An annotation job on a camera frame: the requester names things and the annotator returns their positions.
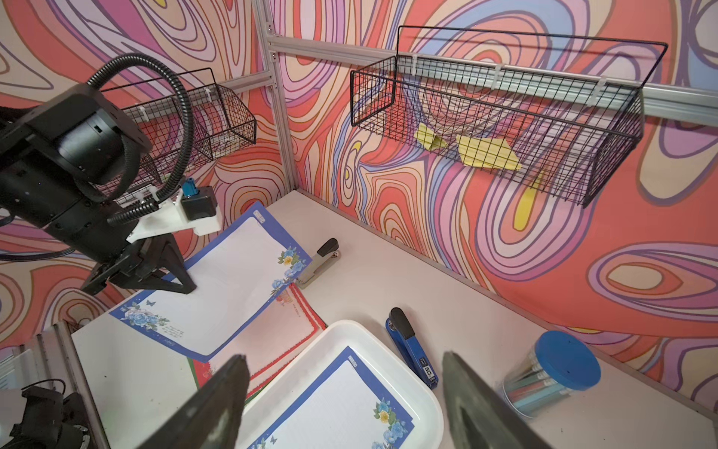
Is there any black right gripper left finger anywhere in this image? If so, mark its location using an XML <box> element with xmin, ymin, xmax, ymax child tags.
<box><xmin>140</xmin><ymin>355</ymin><xmax>250</xmax><ymax>449</ymax></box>

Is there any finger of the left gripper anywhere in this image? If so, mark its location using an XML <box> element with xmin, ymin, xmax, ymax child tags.
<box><xmin>108</xmin><ymin>232</ymin><xmax>198</xmax><ymax>296</ymax></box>

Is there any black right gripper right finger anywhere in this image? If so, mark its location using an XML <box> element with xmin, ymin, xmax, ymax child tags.
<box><xmin>442</xmin><ymin>352</ymin><xmax>549</xmax><ymax>449</ymax></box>

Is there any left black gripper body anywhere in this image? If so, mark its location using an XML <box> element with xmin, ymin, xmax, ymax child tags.
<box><xmin>80</xmin><ymin>235</ymin><xmax>174</xmax><ymax>295</ymax></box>

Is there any blue bordered stationery sheet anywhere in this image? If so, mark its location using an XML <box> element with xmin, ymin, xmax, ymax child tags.
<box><xmin>111</xmin><ymin>203</ymin><xmax>312</xmax><ymax>363</ymax></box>

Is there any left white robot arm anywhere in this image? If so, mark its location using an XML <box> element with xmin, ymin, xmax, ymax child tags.
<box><xmin>1</xmin><ymin>78</ymin><xmax>196</xmax><ymax>295</ymax></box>

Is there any white plastic storage tray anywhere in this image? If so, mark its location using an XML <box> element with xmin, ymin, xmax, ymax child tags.
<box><xmin>236</xmin><ymin>320</ymin><xmax>444</xmax><ymax>448</ymax></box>

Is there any blue lid pen tube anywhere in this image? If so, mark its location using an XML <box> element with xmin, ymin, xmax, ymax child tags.
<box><xmin>497</xmin><ymin>331</ymin><xmax>602</xmax><ymax>419</ymax></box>

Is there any blue black stapler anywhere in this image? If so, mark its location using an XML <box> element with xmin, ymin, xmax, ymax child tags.
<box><xmin>385</xmin><ymin>307</ymin><xmax>439</xmax><ymax>389</ymax></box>

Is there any yellow sticky note large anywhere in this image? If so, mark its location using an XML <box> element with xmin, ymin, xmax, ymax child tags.
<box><xmin>456</xmin><ymin>136</ymin><xmax>522</xmax><ymax>171</ymax></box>

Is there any yellow sticky note small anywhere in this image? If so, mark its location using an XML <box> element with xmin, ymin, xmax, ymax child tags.
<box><xmin>414</xmin><ymin>123</ymin><xmax>449</xmax><ymax>153</ymax></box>

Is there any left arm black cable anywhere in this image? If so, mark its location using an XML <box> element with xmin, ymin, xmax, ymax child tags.
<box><xmin>86</xmin><ymin>52</ymin><xmax>196</xmax><ymax>226</ymax></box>

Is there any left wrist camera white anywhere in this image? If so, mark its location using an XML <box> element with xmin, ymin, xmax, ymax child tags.
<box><xmin>126</xmin><ymin>178</ymin><xmax>223</xmax><ymax>243</ymax></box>

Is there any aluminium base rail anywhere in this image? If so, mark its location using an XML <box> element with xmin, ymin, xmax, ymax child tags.
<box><xmin>1</xmin><ymin>322</ymin><xmax>110</xmax><ymax>448</ymax></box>

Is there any left black wire basket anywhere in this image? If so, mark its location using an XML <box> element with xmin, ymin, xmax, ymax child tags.
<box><xmin>102</xmin><ymin>67</ymin><xmax>257</xmax><ymax>206</ymax></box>

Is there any black wire basket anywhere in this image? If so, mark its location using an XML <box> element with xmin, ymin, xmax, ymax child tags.
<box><xmin>102</xmin><ymin>67</ymin><xmax>257</xmax><ymax>206</ymax></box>
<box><xmin>350</xmin><ymin>25</ymin><xmax>669</xmax><ymax>207</ymax></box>

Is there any back black wire basket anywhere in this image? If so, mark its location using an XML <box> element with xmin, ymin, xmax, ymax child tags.
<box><xmin>350</xmin><ymin>25</ymin><xmax>669</xmax><ymax>207</ymax></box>

